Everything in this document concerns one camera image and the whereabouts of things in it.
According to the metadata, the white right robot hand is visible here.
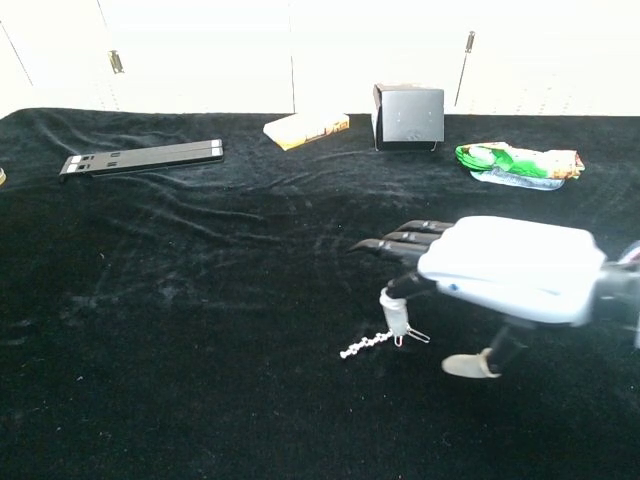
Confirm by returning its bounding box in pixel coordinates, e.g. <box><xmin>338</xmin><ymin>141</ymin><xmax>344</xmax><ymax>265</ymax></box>
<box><xmin>346</xmin><ymin>215</ymin><xmax>609</xmax><ymax>380</ymax></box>

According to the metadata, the black velvet table cloth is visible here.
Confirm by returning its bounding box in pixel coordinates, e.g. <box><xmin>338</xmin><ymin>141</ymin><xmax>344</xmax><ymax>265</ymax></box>
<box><xmin>0</xmin><ymin>107</ymin><xmax>640</xmax><ymax>480</ymax></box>

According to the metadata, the green snack bag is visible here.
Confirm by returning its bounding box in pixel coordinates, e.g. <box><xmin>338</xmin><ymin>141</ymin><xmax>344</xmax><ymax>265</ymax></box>
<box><xmin>454</xmin><ymin>141</ymin><xmax>586</xmax><ymax>192</ymax></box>

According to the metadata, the black folded laptop stand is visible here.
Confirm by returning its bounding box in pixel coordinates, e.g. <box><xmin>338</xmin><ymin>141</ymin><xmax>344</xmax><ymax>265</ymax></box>
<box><xmin>58</xmin><ymin>138</ymin><xmax>225</xmax><ymax>184</ymax></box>

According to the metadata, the silver rod tool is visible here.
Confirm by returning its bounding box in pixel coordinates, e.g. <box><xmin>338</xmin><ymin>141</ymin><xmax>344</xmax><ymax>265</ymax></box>
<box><xmin>339</xmin><ymin>329</ymin><xmax>395</xmax><ymax>360</ymax></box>

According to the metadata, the yellow and white box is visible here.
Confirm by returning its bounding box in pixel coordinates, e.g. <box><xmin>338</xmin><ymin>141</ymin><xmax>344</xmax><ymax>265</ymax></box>
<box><xmin>262</xmin><ymin>112</ymin><xmax>351</xmax><ymax>152</ymax></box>

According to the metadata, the woven folding screen panel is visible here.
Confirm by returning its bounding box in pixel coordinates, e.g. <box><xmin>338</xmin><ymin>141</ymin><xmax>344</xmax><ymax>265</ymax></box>
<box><xmin>454</xmin><ymin>0</ymin><xmax>640</xmax><ymax>117</ymax></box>
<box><xmin>97</xmin><ymin>0</ymin><xmax>296</xmax><ymax>115</ymax></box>
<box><xmin>0</xmin><ymin>0</ymin><xmax>124</xmax><ymax>114</ymax></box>
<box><xmin>0</xmin><ymin>19</ymin><xmax>36</xmax><ymax>119</ymax></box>
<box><xmin>288</xmin><ymin>0</ymin><xmax>474</xmax><ymax>117</ymax></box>

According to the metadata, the black cube carton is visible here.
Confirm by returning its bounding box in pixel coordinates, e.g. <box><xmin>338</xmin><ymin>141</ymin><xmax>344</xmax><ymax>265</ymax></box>
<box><xmin>370</xmin><ymin>83</ymin><xmax>446</xmax><ymax>153</ymax></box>

